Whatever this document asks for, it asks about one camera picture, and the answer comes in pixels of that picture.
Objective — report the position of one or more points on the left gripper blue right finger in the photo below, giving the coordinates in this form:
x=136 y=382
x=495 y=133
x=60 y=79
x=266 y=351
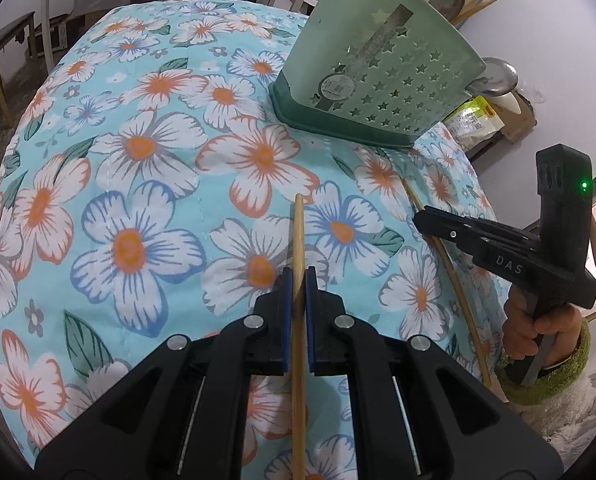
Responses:
x=416 y=413

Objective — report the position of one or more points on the yellow green rice bag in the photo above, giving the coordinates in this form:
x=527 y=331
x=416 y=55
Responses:
x=473 y=122

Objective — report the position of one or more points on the bamboo chopstick three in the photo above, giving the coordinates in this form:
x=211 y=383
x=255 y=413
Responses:
x=298 y=345

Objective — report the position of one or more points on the green fuzzy sleeve forearm right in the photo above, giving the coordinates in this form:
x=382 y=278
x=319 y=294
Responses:
x=560 y=406

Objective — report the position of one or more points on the cream plastic ladle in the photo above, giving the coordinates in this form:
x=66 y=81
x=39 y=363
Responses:
x=506 y=102

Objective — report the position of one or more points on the bamboo chopstick six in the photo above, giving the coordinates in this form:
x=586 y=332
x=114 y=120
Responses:
x=474 y=10

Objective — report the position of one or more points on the green star-holed utensil caddy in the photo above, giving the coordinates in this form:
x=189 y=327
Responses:
x=377 y=72

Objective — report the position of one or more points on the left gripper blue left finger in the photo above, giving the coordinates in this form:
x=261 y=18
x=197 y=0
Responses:
x=181 y=412

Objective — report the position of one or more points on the bamboo chopstick four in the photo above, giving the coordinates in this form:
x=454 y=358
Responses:
x=445 y=315

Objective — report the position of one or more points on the floral blue tablecloth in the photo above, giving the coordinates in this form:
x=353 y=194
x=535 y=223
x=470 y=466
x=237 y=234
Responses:
x=155 y=198

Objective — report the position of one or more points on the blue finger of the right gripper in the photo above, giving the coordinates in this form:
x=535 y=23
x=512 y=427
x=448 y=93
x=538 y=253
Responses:
x=442 y=229

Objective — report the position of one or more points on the person's right hand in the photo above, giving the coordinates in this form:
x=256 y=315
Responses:
x=520 y=331

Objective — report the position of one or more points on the metal spoon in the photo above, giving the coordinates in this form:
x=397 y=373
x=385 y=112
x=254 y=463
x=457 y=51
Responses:
x=449 y=9

